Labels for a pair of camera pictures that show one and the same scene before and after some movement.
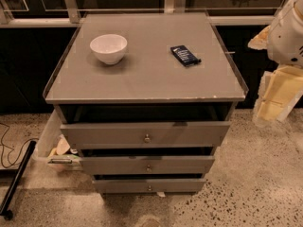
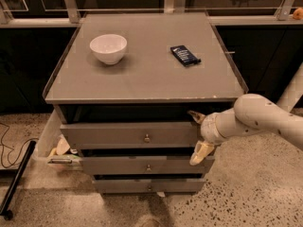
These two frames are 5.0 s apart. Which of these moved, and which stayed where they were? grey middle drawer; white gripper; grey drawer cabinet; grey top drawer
Moved: white gripper
Stayed: grey middle drawer; grey drawer cabinet; grey top drawer
